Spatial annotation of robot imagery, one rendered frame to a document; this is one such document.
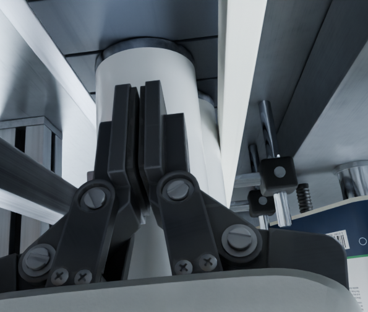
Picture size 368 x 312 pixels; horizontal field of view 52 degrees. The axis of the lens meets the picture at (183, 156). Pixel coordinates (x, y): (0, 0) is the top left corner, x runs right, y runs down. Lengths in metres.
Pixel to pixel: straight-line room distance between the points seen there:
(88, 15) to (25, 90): 0.17
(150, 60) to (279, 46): 0.14
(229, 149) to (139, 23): 0.09
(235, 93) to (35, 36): 0.09
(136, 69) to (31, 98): 0.19
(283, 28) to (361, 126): 0.11
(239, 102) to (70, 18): 0.08
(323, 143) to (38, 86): 0.25
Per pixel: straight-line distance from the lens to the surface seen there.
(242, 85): 0.16
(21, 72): 0.31
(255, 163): 0.48
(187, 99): 0.17
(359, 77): 0.26
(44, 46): 0.19
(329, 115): 0.30
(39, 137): 0.37
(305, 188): 0.52
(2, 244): 0.36
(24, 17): 0.18
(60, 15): 0.17
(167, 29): 0.18
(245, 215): 0.65
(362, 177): 0.45
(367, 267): 0.44
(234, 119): 0.19
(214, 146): 0.22
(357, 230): 0.45
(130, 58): 0.18
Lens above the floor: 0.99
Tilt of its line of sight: 19 degrees down
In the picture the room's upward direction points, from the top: 175 degrees clockwise
